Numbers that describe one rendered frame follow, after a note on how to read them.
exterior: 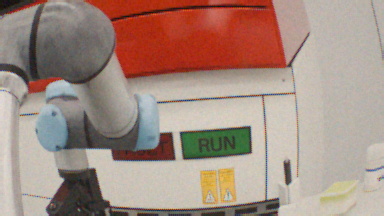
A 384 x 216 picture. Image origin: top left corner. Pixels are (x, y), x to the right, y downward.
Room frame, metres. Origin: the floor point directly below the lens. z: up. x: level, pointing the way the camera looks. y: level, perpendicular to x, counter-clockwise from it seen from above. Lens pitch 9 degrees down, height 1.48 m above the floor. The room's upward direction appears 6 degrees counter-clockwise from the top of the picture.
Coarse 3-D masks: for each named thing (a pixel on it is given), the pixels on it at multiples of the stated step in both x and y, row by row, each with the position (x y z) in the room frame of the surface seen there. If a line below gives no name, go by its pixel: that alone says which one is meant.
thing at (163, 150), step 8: (160, 136) 1.92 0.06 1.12; (168, 136) 1.92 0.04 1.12; (160, 144) 1.92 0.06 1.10; (168, 144) 1.92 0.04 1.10; (120, 152) 1.94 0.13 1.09; (128, 152) 1.94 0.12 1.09; (136, 152) 1.93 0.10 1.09; (144, 152) 1.93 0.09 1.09; (152, 152) 1.93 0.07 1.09; (160, 152) 1.92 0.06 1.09; (168, 152) 1.92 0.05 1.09
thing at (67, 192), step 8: (64, 184) 1.68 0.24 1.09; (72, 184) 1.67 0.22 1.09; (56, 192) 1.67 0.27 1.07; (64, 192) 1.66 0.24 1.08; (72, 192) 1.65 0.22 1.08; (80, 192) 1.67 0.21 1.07; (56, 200) 1.64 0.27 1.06; (64, 200) 1.63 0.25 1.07; (72, 200) 1.65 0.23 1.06; (48, 208) 1.62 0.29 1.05; (56, 208) 1.61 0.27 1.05; (64, 208) 1.62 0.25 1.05; (72, 208) 1.64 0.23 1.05
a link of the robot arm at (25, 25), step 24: (0, 24) 1.22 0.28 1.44; (24, 24) 1.20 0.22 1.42; (0, 48) 1.19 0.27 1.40; (24, 48) 1.19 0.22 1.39; (0, 72) 1.16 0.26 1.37; (24, 72) 1.19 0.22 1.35; (0, 96) 1.16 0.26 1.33; (24, 96) 1.20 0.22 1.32; (0, 120) 1.13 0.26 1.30; (0, 144) 1.11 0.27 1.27; (0, 168) 1.09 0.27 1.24; (0, 192) 1.06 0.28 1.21
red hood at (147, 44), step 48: (0, 0) 1.98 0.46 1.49; (48, 0) 1.93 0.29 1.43; (96, 0) 1.90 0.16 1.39; (144, 0) 1.88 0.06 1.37; (192, 0) 1.86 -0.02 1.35; (240, 0) 1.84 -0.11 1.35; (288, 0) 2.13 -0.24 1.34; (144, 48) 1.88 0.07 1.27; (192, 48) 1.86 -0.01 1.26; (240, 48) 1.84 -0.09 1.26; (288, 48) 1.91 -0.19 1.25
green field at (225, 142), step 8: (184, 136) 1.91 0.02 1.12; (192, 136) 1.91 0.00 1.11; (200, 136) 1.91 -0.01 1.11; (208, 136) 1.91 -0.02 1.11; (216, 136) 1.90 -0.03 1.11; (224, 136) 1.90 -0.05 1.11; (232, 136) 1.90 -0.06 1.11; (240, 136) 1.89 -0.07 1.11; (248, 136) 1.89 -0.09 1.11; (184, 144) 1.92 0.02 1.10; (192, 144) 1.91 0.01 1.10; (200, 144) 1.91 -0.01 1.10; (208, 144) 1.91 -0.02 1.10; (216, 144) 1.90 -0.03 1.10; (224, 144) 1.90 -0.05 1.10; (232, 144) 1.90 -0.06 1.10; (240, 144) 1.89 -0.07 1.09; (248, 144) 1.89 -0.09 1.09; (184, 152) 1.92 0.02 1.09; (192, 152) 1.91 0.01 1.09; (200, 152) 1.91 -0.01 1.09; (208, 152) 1.91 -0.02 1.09; (216, 152) 1.90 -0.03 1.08; (224, 152) 1.90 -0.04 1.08; (232, 152) 1.90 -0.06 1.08; (240, 152) 1.89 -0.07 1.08
